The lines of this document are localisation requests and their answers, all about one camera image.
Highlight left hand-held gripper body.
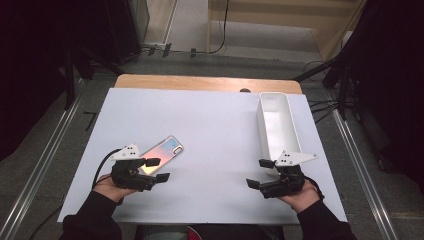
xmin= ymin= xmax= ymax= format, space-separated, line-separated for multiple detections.
xmin=109 ymin=143 xmax=158 ymax=193

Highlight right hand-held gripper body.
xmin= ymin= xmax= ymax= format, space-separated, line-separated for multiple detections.
xmin=259 ymin=149 xmax=319 ymax=200

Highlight iridescent smartphone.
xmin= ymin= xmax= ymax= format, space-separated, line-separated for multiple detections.
xmin=139 ymin=135 xmax=185 ymax=176

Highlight person's right hand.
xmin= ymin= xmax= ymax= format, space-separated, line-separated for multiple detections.
xmin=278 ymin=180 xmax=322 ymax=214

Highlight person's left hand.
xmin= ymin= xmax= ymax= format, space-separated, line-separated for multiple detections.
xmin=93 ymin=173 xmax=138 ymax=204

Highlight white rectangular plastic bin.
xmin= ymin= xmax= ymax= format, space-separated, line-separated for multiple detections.
xmin=255 ymin=91 xmax=303 ymax=177

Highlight white table sheet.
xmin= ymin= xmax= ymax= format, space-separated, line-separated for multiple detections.
xmin=57 ymin=87 xmax=348 ymax=225

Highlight black tripod stand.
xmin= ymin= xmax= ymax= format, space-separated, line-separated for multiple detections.
xmin=293 ymin=0 xmax=363 ymax=119

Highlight dark cabinet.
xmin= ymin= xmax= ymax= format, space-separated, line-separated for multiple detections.
xmin=101 ymin=0 xmax=151 ymax=65

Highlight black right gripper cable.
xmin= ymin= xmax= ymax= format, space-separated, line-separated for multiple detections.
xmin=302 ymin=175 xmax=326 ymax=202

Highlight black floor cables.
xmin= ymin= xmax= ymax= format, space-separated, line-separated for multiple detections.
xmin=307 ymin=97 xmax=338 ymax=125

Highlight metal floor rail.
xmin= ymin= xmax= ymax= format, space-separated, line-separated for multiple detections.
xmin=332 ymin=109 xmax=400 ymax=240
xmin=0 ymin=89 xmax=84 ymax=240

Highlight wooden shelf frame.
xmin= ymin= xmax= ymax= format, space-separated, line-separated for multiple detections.
xmin=206 ymin=0 xmax=368 ymax=62

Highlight black hanging cable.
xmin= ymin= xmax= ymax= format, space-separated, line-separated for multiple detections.
xmin=209 ymin=0 xmax=232 ymax=55

